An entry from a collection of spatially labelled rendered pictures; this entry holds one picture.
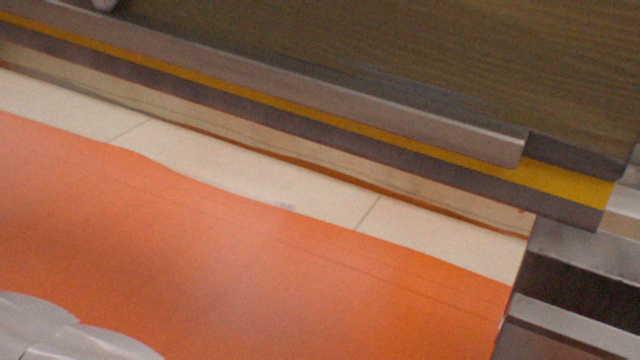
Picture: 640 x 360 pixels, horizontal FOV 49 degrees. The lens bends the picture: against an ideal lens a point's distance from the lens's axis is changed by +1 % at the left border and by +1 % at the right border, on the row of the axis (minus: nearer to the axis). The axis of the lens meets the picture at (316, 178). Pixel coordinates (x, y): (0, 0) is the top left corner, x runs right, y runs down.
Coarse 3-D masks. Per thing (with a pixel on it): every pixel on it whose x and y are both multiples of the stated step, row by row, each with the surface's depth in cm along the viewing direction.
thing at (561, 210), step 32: (0, 32) 30; (32, 32) 30; (96, 64) 29; (128, 64) 28; (192, 96) 28; (224, 96) 27; (288, 128) 27; (320, 128) 26; (384, 160) 26; (416, 160) 25; (480, 192) 25; (512, 192) 24; (544, 192) 24; (576, 224) 24
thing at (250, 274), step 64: (192, 256) 34; (256, 256) 35; (320, 256) 36; (384, 256) 37; (128, 320) 30; (192, 320) 30; (256, 320) 31; (320, 320) 31; (384, 320) 32; (448, 320) 33
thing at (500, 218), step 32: (0, 64) 51; (32, 64) 50; (64, 64) 48; (96, 96) 48; (128, 96) 47; (160, 96) 46; (192, 128) 46; (224, 128) 45; (256, 128) 44; (288, 160) 44; (320, 160) 43; (352, 160) 42; (384, 192) 42; (416, 192) 42; (448, 192) 41; (480, 224) 41; (512, 224) 40; (608, 224) 38
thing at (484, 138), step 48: (0, 0) 27; (48, 0) 26; (144, 48) 25; (192, 48) 24; (240, 48) 24; (288, 96) 23; (336, 96) 23; (384, 96) 22; (432, 144) 22; (480, 144) 21
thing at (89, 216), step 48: (0, 144) 41; (48, 144) 42; (96, 144) 43; (0, 192) 37; (48, 192) 37; (96, 192) 38; (144, 192) 39; (192, 192) 39; (0, 240) 33; (48, 240) 34; (96, 240) 34; (144, 240) 35; (0, 288) 30; (48, 288) 31; (96, 288) 31
